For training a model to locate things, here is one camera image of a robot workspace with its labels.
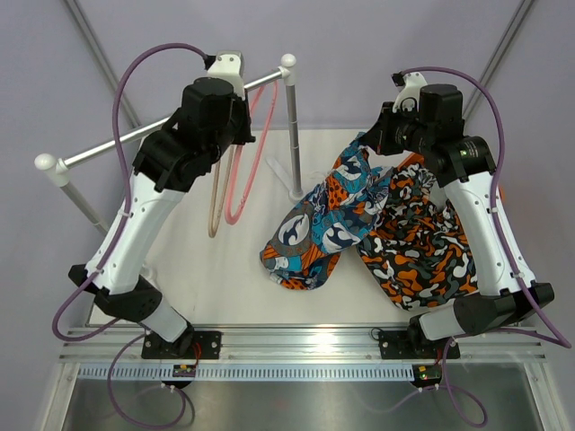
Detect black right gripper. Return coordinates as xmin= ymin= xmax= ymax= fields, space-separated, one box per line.
xmin=363 ymin=101 xmax=434 ymax=156

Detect pink plastic hanger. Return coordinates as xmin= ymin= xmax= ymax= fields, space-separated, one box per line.
xmin=223 ymin=82 xmax=279 ymax=225

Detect beige wooden hanger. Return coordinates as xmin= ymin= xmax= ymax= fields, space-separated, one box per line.
xmin=208 ymin=149 xmax=234 ymax=239

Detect orange black camouflage shorts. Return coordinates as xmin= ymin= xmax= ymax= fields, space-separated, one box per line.
xmin=357 ymin=162 xmax=478 ymax=312

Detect blue orange patterned shorts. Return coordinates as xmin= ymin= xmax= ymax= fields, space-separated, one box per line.
xmin=260 ymin=133 xmax=391 ymax=291

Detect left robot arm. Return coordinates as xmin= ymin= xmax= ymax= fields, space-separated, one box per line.
xmin=68 ymin=77 xmax=255 ymax=358

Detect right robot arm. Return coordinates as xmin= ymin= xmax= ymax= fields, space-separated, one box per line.
xmin=362 ymin=76 xmax=554 ymax=356

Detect white clothes rack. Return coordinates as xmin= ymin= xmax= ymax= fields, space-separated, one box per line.
xmin=34 ymin=54 xmax=304 ymax=234

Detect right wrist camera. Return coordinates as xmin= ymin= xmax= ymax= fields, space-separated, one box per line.
xmin=392 ymin=72 xmax=428 ymax=113

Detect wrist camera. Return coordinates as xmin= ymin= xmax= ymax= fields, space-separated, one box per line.
xmin=207 ymin=50 xmax=245 ymax=100
xmin=392 ymin=72 xmax=428 ymax=113

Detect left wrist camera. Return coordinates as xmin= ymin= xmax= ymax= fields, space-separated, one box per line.
xmin=207 ymin=50 xmax=245 ymax=100

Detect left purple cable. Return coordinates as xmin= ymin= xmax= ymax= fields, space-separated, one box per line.
xmin=51 ymin=42 xmax=212 ymax=342

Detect purple cable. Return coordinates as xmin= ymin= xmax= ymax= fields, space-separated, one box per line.
xmin=403 ymin=66 xmax=573 ymax=349
xmin=51 ymin=42 xmax=212 ymax=342

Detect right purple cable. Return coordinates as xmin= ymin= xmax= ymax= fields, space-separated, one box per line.
xmin=403 ymin=66 xmax=573 ymax=349

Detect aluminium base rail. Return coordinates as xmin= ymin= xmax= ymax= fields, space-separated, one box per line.
xmin=57 ymin=326 xmax=547 ymax=383

